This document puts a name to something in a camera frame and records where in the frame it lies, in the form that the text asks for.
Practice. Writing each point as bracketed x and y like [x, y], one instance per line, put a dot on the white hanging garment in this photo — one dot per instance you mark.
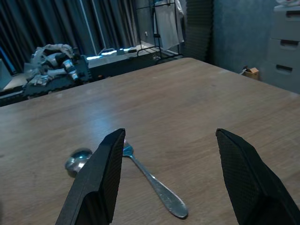
[170, 25]

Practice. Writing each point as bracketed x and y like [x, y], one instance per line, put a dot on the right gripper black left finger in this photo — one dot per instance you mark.
[98, 178]

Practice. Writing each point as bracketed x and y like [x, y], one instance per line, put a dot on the silver metal spoon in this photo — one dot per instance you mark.
[77, 161]

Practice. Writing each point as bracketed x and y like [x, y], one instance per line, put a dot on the grey drawer cabinet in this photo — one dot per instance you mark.
[284, 54]

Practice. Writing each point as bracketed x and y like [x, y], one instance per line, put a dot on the grey pleated curtain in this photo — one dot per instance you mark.
[58, 23]

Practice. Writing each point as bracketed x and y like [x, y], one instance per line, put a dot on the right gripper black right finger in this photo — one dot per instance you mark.
[253, 182]

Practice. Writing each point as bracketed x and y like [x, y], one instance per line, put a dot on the pile of white wrapped items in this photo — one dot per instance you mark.
[50, 61]

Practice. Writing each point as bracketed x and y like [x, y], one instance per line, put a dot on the dark low platform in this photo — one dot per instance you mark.
[117, 64]

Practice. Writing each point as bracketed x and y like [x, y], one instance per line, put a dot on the black metal clothes rack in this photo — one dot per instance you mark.
[150, 50]

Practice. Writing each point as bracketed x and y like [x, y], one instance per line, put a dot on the small cardboard box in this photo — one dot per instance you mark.
[252, 73]

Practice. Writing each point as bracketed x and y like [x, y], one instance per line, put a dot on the silver metal fork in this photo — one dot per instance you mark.
[168, 199]

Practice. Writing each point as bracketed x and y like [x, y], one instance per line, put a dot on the dark ribbed foam panel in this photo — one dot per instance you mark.
[199, 28]

